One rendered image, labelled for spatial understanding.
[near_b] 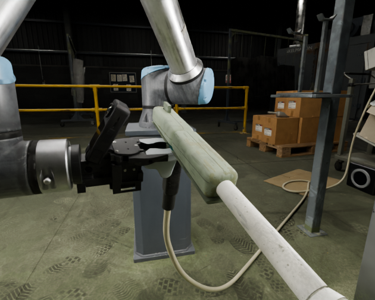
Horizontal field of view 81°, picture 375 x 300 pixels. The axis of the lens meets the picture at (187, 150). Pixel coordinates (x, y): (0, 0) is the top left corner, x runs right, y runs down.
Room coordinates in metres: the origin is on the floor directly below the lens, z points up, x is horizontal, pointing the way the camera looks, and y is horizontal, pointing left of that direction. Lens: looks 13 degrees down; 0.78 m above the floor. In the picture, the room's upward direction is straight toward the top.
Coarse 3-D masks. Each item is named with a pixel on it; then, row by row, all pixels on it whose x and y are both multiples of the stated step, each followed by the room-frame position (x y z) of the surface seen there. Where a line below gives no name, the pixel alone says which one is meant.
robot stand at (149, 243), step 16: (128, 128) 1.00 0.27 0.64; (144, 128) 1.00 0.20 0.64; (192, 128) 1.00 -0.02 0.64; (144, 176) 0.93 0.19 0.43; (160, 176) 0.95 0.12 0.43; (144, 192) 0.93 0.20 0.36; (160, 192) 0.95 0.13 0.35; (144, 208) 0.93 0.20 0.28; (160, 208) 0.95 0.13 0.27; (176, 208) 0.97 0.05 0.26; (144, 224) 0.93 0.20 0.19; (160, 224) 0.95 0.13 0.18; (176, 224) 0.97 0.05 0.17; (144, 240) 0.93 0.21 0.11; (160, 240) 0.95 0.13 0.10; (176, 240) 0.96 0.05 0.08; (144, 256) 0.93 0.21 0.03; (160, 256) 0.93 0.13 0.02; (176, 256) 0.95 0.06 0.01
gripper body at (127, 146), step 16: (112, 144) 0.40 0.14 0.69; (128, 144) 0.41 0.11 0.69; (80, 160) 0.37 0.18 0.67; (112, 160) 0.37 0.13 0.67; (128, 160) 0.38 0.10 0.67; (80, 176) 0.35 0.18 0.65; (96, 176) 0.38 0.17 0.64; (112, 176) 0.37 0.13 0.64; (128, 176) 0.39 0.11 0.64; (80, 192) 0.37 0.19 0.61
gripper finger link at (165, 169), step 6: (150, 150) 0.40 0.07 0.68; (156, 150) 0.41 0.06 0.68; (162, 150) 0.41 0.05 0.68; (168, 150) 0.41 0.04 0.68; (168, 156) 0.40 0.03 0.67; (156, 162) 0.40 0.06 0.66; (162, 162) 0.41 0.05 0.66; (168, 162) 0.41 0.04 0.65; (174, 162) 0.41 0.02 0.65; (150, 168) 0.40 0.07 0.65; (156, 168) 0.41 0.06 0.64; (162, 168) 0.41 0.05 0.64; (168, 168) 0.41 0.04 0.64; (162, 174) 0.41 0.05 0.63; (168, 174) 0.42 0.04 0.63
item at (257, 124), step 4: (256, 116) 3.43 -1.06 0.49; (260, 116) 3.34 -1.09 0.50; (264, 116) 3.26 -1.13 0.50; (268, 116) 3.25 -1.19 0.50; (256, 120) 3.42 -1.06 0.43; (260, 120) 3.33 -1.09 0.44; (252, 124) 3.50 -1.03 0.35; (256, 124) 3.42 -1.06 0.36; (260, 124) 3.33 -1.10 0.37; (252, 128) 3.49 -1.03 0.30; (256, 128) 3.41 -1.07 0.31; (260, 128) 3.32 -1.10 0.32; (252, 132) 3.49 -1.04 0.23; (256, 132) 3.40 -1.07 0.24; (260, 132) 3.31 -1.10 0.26; (252, 136) 3.48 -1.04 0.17; (256, 136) 3.40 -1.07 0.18; (260, 136) 3.31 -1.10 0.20
